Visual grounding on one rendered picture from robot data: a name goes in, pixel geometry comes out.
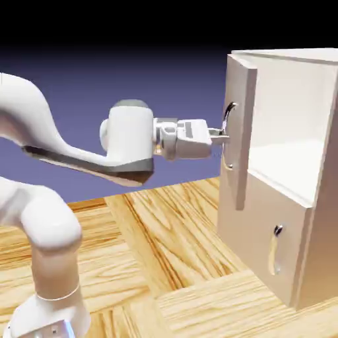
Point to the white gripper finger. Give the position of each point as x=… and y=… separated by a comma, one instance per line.
x=220, y=140
x=215, y=131

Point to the white cabinet door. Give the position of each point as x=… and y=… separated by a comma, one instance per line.
x=236, y=126
x=264, y=243

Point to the white painted cabinet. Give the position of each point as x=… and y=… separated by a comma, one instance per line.
x=290, y=171

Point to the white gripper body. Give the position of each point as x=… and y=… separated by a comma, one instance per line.
x=196, y=140

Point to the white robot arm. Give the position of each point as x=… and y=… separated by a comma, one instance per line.
x=37, y=126

